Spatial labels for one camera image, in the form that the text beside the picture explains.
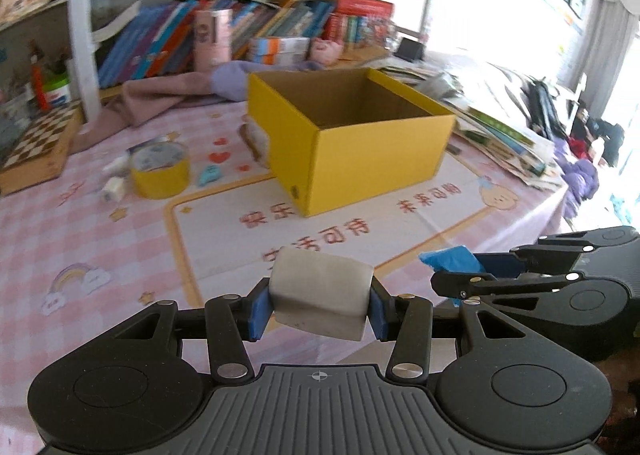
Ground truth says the cream rectangular block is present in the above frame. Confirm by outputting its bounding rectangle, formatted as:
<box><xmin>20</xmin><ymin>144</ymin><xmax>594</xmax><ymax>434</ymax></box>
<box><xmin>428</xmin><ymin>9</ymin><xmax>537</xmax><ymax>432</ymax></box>
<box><xmin>269</xmin><ymin>247</ymin><xmax>374</xmax><ymax>341</ymax></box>

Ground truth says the light blue smiley toy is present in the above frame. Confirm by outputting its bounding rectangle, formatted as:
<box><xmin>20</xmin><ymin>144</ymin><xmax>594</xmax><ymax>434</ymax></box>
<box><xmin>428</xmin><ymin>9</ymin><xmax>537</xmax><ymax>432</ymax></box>
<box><xmin>198</xmin><ymin>165</ymin><xmax>222</xmax><ymax>188</ymax></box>

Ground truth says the yellow tape roll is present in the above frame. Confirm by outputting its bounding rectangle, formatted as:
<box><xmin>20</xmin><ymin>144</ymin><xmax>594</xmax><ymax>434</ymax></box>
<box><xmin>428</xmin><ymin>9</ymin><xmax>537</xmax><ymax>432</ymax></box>
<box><xmin>129</xmin><ymin>141</ymin><xmax>191</xmax><ymax>200</ymax></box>

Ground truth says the white plug adapter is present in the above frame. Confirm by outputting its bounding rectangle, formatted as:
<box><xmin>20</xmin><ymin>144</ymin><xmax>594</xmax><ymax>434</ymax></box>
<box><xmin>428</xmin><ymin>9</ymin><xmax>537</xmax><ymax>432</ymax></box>
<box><xmin>101</xmin><ymin>177</ymin><xmax>127</xmax><ymax>203</ymax></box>

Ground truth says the pile of papers and booklets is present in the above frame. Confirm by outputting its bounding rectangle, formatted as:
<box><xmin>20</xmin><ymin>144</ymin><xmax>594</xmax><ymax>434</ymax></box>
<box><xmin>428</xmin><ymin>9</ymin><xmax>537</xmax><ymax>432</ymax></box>
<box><xmin>372</xmin><ymin>56</ymin><xmax>563</xmax><ymax>191</ymax></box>

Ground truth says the pink checkered tablecloth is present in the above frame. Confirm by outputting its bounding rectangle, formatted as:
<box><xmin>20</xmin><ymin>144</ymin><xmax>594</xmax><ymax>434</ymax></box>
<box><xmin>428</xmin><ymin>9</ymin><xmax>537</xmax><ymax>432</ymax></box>
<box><xmin>0</xmin><ymin>98</ymin><xmax>572</xmax><ymax>455</ymax></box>

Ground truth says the yellow cardboard box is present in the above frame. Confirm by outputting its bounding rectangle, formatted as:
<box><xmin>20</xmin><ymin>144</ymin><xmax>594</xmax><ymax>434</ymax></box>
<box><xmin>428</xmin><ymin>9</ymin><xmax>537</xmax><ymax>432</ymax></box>
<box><xmin>247</xmin><ymin>68</ymin><xmax>456</xmax><ymax>217</ymax></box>

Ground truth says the pink mauve cloth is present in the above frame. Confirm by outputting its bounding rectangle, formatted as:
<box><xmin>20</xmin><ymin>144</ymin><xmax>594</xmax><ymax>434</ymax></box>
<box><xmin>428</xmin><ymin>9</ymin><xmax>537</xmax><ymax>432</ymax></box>
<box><xmin>70</xmin><ymin>61</ymin><xmax>323</xmax><ymax>154</ymax></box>

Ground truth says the black phone stand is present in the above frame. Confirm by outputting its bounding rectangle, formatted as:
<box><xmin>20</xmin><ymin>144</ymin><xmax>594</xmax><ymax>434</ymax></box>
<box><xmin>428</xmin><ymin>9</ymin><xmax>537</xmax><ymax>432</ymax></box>
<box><xmin>394</xmin><ymin>37</ymin><xmax>424</xmax><ymax>63</ymax></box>

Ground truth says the wooden chess board box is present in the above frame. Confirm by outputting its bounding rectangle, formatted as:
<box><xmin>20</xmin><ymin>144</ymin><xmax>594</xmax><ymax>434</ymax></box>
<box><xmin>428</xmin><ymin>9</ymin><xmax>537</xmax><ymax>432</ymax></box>
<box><xmin>0</xmin><ymin>101</ymin><xmax>85</xmax><ymax>196</ymax></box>

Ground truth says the pink pig figurine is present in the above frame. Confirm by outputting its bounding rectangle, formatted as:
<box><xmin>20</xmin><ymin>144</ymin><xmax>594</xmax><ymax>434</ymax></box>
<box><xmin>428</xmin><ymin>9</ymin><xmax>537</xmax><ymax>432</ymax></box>
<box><xmin>309</xmin><ymin>38</ymin><xmax>344</xmax><ymax>67</ymax></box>

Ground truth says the orange white box stack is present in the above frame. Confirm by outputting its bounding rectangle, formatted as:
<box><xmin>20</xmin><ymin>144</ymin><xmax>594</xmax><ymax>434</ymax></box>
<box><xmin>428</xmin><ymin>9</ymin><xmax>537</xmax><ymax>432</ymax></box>
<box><xmin>246</xmin><ymin>37</ymin><xmax>310</xmax><ymax>65</ymax></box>

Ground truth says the white green-lid jar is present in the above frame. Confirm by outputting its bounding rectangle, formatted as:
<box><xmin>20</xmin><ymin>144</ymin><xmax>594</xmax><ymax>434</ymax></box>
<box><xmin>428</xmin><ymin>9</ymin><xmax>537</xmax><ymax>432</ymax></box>
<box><xmin>44</xmin><ymin>75</ymin><xmax>72</xmax><ymax>108</ymax></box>

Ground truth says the red bottle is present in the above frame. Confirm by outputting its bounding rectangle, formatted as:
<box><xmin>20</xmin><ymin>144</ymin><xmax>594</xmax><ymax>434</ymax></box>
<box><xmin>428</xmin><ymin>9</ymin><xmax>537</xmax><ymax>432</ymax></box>
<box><xmin>29</xmin><ymin>51</ymin><xmax>50</xmax><ymax>113</ymax></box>

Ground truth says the pink cylindrical container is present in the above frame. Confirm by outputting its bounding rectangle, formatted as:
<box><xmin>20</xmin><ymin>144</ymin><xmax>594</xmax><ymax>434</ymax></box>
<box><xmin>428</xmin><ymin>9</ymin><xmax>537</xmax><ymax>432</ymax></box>
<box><xmin>193</xmin><ymin>9</ymin><xmax>232</xmax><ymax>73</ymax></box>

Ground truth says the row of leaning books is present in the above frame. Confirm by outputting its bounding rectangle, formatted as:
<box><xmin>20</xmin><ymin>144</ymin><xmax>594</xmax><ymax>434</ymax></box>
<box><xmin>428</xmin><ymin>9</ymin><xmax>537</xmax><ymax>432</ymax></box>
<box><xmin>98</xmin><ymin>0</ymin><xmax>335</xmax><ymax>89</ymax></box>

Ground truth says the red thick dictionary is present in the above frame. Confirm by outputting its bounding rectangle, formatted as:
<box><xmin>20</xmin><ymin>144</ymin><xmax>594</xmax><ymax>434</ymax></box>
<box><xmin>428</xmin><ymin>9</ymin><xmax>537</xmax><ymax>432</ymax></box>
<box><xmin>335</xmin><ymin>0</ymin><xmax>394</xmax><ymax>20</ymax></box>

